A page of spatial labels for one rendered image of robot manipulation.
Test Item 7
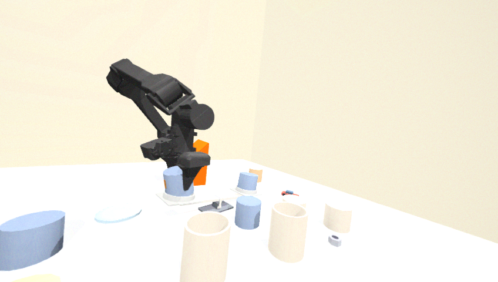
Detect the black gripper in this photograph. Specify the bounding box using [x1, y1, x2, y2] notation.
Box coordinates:
[161, 126, 211, 191]

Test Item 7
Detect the light blue cylinder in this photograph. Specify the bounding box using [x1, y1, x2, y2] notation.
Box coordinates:
[163, 166, 194, 197]
[0, 210, 65, 271]
[235, 196, 261, 230]
[237, 172, 258, 191]

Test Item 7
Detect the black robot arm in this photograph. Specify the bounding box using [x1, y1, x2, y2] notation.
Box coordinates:
[106, 58, 215, 160]

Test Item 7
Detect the grey hex nut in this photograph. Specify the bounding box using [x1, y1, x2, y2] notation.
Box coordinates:
[328, 234, 342, 247]

